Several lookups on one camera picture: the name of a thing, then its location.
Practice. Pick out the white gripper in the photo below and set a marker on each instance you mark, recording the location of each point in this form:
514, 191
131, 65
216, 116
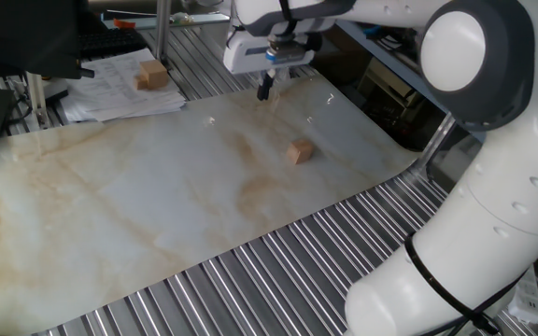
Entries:
243, 53

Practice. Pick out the small wooden cube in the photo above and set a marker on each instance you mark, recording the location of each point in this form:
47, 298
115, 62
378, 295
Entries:
300, 151

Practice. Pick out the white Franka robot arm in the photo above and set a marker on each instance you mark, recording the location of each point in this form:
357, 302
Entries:
507, 186

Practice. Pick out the large wooden block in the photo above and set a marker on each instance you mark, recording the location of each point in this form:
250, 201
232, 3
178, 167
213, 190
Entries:
154, 74

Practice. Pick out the tiny wooden block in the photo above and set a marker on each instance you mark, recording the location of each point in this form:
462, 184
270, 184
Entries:
140, 83

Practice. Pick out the small pale round object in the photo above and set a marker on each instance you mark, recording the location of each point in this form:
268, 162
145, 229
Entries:
182, 18

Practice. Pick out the black electronic equipment box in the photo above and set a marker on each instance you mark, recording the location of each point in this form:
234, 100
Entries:
390, 112

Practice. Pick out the small orange item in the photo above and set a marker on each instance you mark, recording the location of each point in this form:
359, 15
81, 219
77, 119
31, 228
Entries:
124, 24

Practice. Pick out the stack of printed papers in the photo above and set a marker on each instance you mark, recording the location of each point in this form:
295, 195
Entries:
110, 93

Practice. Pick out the black keyboard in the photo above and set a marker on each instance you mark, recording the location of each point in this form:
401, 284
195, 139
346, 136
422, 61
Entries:
110, 43

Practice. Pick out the marble pattern mat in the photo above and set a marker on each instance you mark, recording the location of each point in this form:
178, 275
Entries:
133, 186

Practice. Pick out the black monitor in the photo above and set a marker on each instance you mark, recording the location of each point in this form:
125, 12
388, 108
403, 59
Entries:
21, 32

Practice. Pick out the white power strip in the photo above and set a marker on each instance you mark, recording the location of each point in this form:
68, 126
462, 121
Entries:
526, 298

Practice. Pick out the silver wrist camera blue cap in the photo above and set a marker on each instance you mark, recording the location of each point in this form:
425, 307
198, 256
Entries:
287, 55

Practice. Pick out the aluminium frame post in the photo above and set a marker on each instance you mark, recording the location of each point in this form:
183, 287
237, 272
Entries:
437, 140
163, 28

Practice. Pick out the short aluminium stand post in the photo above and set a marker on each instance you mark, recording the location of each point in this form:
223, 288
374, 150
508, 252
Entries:
37, 98

